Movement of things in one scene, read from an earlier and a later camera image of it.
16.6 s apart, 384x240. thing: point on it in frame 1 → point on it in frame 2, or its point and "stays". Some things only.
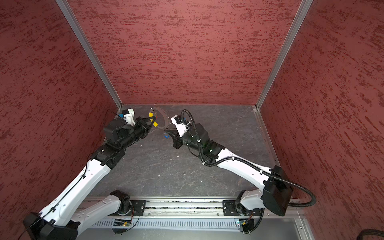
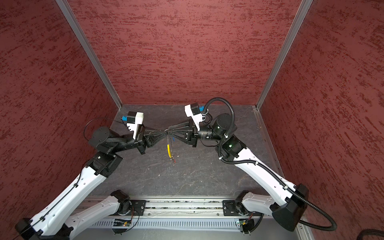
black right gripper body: x=181 y=141 → x=194 y=136
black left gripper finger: x=150 y=125 → x=152 y=141
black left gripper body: x=143 y=129 → x=141 y=145
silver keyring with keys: x=167 y=120 → x=169 y=146
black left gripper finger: x=148 y=121 → x=153 y=136
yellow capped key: x=151 y=114 → x=168 y=147
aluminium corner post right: x=297 y=22 stays
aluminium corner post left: x=89 y=52 stays
